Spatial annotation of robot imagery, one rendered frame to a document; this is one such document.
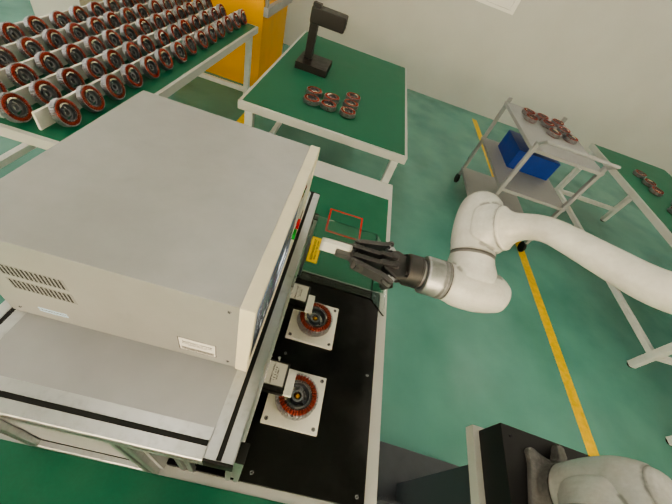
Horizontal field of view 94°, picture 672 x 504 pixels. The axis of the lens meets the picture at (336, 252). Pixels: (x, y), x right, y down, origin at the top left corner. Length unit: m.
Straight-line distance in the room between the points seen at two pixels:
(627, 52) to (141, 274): 6.51
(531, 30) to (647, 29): 1.44
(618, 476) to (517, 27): 5.53
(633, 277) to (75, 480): 1.13
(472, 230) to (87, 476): 1.00
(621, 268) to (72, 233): 0.82
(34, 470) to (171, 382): 0.47
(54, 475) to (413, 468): 1.42
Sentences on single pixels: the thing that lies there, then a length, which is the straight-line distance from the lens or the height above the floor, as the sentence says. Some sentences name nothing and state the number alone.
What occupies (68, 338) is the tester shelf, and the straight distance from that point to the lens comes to 0.68.
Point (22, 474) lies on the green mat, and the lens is 1.02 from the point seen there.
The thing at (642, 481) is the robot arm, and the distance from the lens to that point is 0.98.
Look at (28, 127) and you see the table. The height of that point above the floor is 0.75.
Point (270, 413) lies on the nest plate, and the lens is 0.93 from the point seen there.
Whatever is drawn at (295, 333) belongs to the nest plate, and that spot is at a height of 0.78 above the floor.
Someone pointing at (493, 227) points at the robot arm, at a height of 1.31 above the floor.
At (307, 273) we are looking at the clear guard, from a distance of 0.79.
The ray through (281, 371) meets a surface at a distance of 0.82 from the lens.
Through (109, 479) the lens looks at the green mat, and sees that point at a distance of 0.97.
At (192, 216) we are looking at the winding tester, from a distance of 0.52.
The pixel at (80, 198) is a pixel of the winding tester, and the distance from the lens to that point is 0.57.
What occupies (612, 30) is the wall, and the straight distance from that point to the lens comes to 6.39.
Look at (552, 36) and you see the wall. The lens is 6.11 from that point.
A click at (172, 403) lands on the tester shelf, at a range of 0.60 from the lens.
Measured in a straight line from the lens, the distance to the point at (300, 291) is 0.93.
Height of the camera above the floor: 1.68
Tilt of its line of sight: 46 degrees down
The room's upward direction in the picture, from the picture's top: 23 degrees clockwise
